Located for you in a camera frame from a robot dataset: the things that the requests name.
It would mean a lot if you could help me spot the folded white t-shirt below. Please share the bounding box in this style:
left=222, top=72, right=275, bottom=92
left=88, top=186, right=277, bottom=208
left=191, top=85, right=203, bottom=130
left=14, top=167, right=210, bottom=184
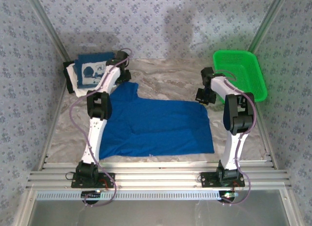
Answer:
left=65, top=64, right=103, bottom=98

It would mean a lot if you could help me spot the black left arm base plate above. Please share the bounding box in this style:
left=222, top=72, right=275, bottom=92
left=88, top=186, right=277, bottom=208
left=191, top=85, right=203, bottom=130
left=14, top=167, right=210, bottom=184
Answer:
left=71, top=172, right=116, bottom=188

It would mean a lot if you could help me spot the plain royal blue t-shirt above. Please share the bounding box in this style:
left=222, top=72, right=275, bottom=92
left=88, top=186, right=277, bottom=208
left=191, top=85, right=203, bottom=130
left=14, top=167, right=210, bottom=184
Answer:
left=98, top=81, right=215, bottom=161

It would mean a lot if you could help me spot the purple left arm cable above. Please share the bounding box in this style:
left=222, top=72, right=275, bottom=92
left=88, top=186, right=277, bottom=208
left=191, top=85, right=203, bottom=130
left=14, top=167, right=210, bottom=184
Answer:
left=69, top=48, right=134, bottom=208

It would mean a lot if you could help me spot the controller board with led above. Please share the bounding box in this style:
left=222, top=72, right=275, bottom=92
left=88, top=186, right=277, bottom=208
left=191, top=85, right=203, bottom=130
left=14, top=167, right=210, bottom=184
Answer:
left=220, top=191, right=238, bottom=200
left=81, top=190, right=102, bottom=199

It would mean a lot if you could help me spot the folded navy printed t-shirt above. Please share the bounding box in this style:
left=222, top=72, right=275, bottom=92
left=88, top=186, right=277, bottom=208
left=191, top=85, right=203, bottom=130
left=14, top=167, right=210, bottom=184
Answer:
left=74, top=51, right=116, bottom=88

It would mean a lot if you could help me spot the folded black t-shirt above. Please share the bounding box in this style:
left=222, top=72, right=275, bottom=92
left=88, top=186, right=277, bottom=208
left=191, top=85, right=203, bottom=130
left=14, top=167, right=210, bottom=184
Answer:
left=62, top=62, right=75, bottom=94

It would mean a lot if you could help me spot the aluminium corner post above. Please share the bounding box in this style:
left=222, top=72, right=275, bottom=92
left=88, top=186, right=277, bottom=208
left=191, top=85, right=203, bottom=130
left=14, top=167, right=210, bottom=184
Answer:
left=246, top=0, right=291, bottom=56
left=24, top=0, right=72, bottom=62

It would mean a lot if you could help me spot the green plastic mesh basket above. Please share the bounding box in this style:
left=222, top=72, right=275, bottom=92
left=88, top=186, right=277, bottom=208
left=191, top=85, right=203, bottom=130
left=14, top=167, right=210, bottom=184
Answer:
left=213, top=49, right=268, bottom=105

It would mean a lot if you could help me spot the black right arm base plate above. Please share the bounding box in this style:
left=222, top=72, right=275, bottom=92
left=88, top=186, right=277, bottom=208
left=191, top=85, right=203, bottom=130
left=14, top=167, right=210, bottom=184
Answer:
left=200, top=171, right=245, bottom=187

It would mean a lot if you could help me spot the right controller board with LED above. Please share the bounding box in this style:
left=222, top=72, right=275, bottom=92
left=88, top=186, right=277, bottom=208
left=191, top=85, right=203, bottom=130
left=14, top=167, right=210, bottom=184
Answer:
left=220, top=191, right=238, bottom=200

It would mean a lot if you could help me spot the aluminium mounting rail frame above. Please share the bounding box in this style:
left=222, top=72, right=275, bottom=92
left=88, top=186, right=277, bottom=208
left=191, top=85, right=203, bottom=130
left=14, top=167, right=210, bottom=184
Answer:
left=25, top=161, right=292, bottom=190

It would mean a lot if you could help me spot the grey slotted cable duct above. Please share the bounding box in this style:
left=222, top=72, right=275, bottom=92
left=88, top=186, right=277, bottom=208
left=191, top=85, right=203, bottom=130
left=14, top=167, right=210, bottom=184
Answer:
left=36, top=190, right=225, bottom=201

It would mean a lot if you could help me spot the left controller board with LED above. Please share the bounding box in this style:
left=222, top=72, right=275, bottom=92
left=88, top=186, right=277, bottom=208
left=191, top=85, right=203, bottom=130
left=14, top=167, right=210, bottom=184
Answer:
left=81, top=190, right=102, bottom=199

